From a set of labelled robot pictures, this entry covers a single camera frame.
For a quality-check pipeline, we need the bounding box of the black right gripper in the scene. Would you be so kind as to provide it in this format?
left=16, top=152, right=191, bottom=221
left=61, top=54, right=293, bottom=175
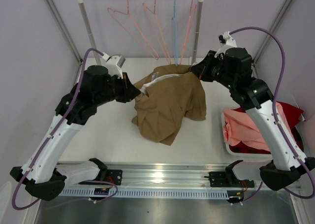
left=191, top=51, right=236, bottom=90

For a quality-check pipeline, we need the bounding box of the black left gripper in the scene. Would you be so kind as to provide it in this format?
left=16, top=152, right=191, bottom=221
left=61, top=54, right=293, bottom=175
left=94, top=72, right=140, bottom=107

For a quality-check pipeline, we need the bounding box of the tan brown skirt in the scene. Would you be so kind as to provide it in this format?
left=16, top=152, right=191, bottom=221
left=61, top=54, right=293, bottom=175
left=131, top=64, right=207, bottom=146

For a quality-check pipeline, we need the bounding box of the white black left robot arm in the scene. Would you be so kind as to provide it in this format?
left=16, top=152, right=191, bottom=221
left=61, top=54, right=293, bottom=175
left=10, top=65, right=141, bottom=201

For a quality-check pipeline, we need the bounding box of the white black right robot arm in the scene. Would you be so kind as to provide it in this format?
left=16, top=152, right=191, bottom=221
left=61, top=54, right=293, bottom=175
left=190, top=47, right=315, bottom=191

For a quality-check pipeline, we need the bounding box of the pink garment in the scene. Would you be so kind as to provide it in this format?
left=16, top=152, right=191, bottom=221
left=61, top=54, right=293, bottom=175
left=222, top=102, right=296, bottom=152

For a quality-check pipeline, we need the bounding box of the white laundry basket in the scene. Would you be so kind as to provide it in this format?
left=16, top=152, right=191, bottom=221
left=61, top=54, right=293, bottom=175
left=221, top=96, right=306, bottom=159

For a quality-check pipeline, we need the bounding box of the red garment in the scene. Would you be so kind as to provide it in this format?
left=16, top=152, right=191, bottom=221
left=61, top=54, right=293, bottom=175
left=231, top=101, right=304, bottom=154

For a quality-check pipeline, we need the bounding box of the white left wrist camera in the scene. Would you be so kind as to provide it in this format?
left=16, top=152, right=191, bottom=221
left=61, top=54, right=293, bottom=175
left=102, top=52, right=126, bottom=78

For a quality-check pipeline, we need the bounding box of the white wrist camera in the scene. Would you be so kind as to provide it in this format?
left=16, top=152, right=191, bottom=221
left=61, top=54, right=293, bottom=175
left=102, top=52, right=126, bottom=78
left=216, top=31, right=237, bottom=55

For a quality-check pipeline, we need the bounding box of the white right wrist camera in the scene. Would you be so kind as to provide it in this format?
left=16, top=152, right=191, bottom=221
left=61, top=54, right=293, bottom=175
left=216, top=31, right=237, bottom=55

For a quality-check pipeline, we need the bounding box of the pink wire hanger leftmost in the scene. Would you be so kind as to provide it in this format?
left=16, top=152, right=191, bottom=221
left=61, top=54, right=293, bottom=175
left=107, top=0, right=159, bottom=60

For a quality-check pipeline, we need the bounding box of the pink wire hanger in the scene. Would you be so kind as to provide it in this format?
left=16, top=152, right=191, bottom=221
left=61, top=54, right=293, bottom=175
left=107, top=0, right=159, bottom=60
left=179, top=0, right=196, bottom=64
left=143, top=0, right=172, bottom=64

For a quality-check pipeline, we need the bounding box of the blue wire hanger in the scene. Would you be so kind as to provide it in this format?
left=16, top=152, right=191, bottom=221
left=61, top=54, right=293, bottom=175
left=171, top=0, right=179, bottom=65

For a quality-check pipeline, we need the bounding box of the pink wire hanger rightmost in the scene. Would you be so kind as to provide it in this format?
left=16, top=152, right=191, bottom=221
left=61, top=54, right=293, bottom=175
left=179, top=0, right=196, bottom=64

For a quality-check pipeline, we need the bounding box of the aluminium mounting rail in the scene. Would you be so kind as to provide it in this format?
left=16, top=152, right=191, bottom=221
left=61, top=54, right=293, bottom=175
left=56, top=162, right=302, bottom=191

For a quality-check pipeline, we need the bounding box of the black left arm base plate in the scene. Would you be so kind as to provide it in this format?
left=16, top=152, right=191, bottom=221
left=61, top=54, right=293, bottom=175
left=93, top=169, right=123, bottom=186

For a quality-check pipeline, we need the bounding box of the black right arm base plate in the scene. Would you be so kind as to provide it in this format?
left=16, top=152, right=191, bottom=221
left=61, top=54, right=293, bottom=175
left=204, top=171, right=255, bottom=188

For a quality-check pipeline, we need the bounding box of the grey slotted cable duct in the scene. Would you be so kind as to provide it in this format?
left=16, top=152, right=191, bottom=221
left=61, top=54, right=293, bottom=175
left=60, top=187, right=229, bottom=200

